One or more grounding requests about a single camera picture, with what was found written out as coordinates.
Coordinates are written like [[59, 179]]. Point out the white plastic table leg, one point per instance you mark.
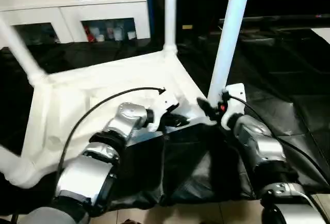
[[20, 51], [229, 40], [15, 167], [170, 15]]

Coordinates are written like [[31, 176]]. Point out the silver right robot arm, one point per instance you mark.
[[260, 141]]

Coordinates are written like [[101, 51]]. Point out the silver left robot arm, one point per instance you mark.
[[123, 120]]

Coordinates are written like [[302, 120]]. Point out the black plastic mat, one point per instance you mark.
[[201, 162]]

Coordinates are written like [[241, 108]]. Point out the small tan label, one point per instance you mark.
[[188, 26]]

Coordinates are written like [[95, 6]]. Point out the dark brown rounded object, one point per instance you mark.
[[132, 221]]

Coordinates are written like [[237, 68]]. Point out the white flat board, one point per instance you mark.
[[322, 35]]

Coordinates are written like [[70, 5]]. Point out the white cabinet with glass doors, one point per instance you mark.
[[64, 9]]

